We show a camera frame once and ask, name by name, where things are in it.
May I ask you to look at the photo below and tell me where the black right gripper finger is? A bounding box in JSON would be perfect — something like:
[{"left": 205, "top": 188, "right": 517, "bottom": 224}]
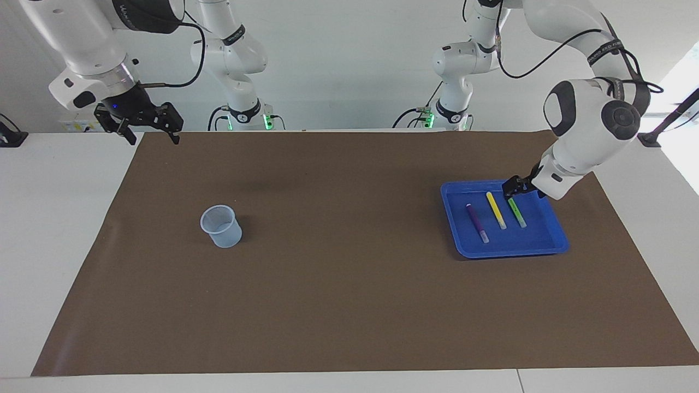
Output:
[
  {"left": 150, "top": 102, "right": 184, "bottom": 146},
  {"left": 93, "top": 105, "right": 138, "bottom": 146}
]

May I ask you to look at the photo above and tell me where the green marker pen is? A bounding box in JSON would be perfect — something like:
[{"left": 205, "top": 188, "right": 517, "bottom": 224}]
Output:
[{"left": 507, "top": 198, "right": 528, "bottom": 229}]

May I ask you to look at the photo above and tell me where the yellow marker pen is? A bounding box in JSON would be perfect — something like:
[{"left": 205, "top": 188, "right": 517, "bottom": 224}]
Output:
[{"left": 486, "top": 192, "right": 507, "bottom": 230}]

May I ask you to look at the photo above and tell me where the purple marker pen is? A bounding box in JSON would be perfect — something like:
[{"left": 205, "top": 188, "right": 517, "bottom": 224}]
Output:
[{"left": 466, "top": 204, "right": 490, "bottom": 244}]

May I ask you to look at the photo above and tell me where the blue plastic tray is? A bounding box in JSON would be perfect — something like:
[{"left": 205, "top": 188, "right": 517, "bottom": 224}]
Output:
[{"left": 440, "top": 179, "right": 570, "bottom": 259}]

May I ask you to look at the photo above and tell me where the white power strip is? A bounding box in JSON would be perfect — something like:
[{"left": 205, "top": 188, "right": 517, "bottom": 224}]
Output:
[{"left": 57, "top": 117, "right": 104, "bottom": 133}]

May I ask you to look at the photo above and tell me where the clear plastic cup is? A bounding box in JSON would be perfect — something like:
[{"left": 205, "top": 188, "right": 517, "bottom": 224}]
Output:
[{"left": 200, "top": 205, "right": 242, "bottom": 249}]

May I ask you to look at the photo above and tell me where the brown table mat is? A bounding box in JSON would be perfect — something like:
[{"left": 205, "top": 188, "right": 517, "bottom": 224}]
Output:
[{"left": 31, "top": 131, "right": 699, "bottom": 377}]

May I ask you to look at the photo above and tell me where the black base cable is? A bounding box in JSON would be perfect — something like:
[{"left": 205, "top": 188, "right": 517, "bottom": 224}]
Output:
[
  {"left": 392, "top": 82, "right": 444, "bottom": 129},
  {"left": 208, "top": 105, "right": 230, "bottom": 132}
]

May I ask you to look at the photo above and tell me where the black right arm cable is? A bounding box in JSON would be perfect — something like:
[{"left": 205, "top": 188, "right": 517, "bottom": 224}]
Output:
[{"left": 134, "top": 11, "right": 206, "bottom": 89}]

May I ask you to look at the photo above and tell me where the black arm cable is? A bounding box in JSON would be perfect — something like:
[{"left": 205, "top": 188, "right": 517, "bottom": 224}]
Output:
[
  {"left": 464, "top": 0, "right": 664, "bottom": 94},
  {"left": 134, "top": 11, "right": 206, "bottom": 89}
]

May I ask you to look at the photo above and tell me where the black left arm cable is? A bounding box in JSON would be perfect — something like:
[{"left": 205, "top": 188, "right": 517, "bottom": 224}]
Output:
[{"left": 464, "top": 0, "right": 664, "bottom": 94}]

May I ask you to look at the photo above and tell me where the black table clamp mount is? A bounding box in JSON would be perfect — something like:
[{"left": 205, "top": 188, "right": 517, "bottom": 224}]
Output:
[{"left": 0, "top": 113, "right": 29, "bottom": 148}]

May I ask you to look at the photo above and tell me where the black camera stand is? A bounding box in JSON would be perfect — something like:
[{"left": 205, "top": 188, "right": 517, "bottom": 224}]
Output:
[{"left": 636, "top": 87, "right": 699, "bottom": 148}]

